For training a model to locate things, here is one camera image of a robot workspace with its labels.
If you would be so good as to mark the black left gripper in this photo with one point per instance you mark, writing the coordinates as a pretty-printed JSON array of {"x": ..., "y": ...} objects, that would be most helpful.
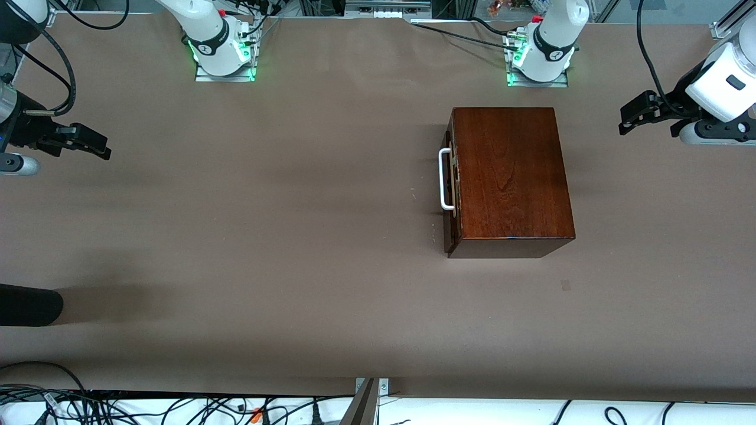
[{"x": 675, "y": 110}]

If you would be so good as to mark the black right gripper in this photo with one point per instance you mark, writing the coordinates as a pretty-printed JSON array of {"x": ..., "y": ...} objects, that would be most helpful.
[{"x": 25, "y": 127}]

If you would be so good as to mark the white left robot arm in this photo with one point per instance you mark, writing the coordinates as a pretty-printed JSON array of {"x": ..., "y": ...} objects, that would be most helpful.
[{"x": 552, "y": 41}]

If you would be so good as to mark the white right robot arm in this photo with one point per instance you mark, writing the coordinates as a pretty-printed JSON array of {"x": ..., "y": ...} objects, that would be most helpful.
[{"x": 207, "y": 29}]

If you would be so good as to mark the dark brown wooden cabinet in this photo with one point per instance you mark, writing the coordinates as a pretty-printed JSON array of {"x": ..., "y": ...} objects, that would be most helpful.
[{"x": 508, "y": 171}]

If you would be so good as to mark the black cylindrical object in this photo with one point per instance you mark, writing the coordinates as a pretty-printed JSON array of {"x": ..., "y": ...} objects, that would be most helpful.
[{"x": 29, "y": 305}]

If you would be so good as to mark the white power strip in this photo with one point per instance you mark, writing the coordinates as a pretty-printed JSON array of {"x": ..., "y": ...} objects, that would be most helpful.
[{"x": 387, "y": 14}]

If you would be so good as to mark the orange connector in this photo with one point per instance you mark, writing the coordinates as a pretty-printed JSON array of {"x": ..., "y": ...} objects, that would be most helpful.
[{"x": 256, "y": 415}]

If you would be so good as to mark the dark slanted bar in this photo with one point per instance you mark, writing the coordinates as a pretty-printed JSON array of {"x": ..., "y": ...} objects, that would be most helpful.
[{"x": 361, "y": 407}]

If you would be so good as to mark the aluminium frame profile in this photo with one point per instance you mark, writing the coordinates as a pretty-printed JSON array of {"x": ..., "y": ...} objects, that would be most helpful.
[{"x": 726, "y": 23}]

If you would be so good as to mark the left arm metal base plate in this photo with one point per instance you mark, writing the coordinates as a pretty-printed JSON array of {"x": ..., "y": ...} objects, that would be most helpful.
[{"x": 514, "y": 83}]

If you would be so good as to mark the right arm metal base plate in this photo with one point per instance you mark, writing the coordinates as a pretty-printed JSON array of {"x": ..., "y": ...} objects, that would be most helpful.
[{"x": 204, "y": 77}]

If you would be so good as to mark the metal edge bracket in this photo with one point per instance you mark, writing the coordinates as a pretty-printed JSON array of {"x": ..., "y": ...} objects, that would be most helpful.
[{"x": 384, "y": 386}]

